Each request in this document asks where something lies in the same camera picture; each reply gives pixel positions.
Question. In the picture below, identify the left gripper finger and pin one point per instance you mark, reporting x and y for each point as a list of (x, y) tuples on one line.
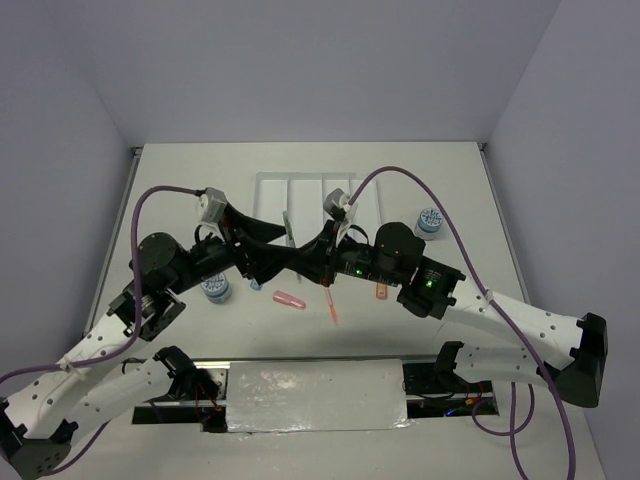
[(267, 261), (251, 231)]

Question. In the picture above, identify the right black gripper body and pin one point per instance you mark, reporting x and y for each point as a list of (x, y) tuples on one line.
[(337, 257)]

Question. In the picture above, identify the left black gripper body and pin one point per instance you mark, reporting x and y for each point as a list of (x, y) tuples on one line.
[(240, 252)]

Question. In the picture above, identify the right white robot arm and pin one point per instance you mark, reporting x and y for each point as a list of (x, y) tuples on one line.
[(564, 353)]

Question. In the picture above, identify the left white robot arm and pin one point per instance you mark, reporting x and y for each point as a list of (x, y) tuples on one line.
[(41, 423)]

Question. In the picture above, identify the blue highlighter marker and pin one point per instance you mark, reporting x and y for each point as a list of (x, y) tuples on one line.
[(255, 286)]

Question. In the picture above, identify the orange highlighter pen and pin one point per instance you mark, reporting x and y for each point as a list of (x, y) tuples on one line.
[(331, 305)]

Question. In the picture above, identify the pink highlighter cap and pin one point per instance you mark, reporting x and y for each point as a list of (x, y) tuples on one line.
[(289, 300)]

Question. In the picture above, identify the left blue ink jar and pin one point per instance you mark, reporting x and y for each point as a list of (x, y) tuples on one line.
[(217, 289)]

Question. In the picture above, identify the blue ink jar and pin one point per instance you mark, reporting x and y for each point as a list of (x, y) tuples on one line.
[(217, 289), (428, 223)]

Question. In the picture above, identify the white compartment tray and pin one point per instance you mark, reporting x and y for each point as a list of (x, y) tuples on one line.
[(298, 198)]

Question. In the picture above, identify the orange highlighter cap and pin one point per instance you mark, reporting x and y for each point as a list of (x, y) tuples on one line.
[(381, 291)]

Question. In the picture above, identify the right blue ink jar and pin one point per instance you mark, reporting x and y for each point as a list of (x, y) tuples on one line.
[(428, 223)]

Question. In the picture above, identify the silver foil panel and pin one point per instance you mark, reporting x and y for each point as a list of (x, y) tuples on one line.
[(316, 396)]

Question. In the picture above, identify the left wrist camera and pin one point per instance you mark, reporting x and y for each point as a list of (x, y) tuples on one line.
[(211, 205)]

